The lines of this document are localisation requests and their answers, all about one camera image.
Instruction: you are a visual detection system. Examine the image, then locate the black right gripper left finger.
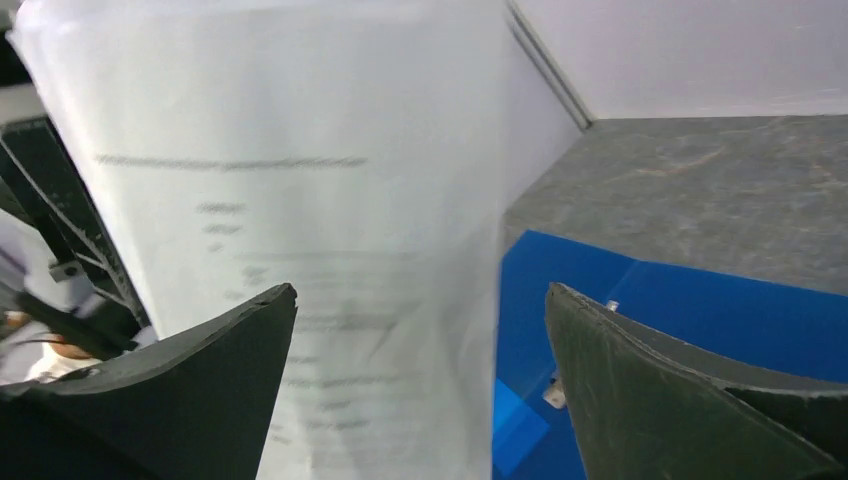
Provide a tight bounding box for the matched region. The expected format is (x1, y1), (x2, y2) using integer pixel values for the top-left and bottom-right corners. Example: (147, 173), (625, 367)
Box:
(1, 284), (297, 479)

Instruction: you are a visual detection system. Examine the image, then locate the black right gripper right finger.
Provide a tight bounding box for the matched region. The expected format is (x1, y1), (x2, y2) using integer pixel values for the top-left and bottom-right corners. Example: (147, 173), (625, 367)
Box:
(545, 283), (847, 479)

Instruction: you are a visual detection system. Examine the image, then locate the blue plastic folder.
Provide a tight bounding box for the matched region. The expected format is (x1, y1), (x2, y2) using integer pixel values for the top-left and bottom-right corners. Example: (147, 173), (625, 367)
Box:
(493, 231), (847, 479)

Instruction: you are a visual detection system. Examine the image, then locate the white paper sheet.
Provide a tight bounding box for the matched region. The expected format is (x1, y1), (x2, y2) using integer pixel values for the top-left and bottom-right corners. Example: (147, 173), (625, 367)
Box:
(9, 1), (518, 479)

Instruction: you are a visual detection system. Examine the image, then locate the metal folder clip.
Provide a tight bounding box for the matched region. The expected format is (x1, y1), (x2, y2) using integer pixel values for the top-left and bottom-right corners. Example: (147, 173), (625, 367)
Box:
(541, 299), (621, 411)

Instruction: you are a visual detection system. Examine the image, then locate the aluminium frame post left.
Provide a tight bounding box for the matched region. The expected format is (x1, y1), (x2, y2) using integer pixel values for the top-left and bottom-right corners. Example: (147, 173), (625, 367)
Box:
(506, 0), (594, 132)

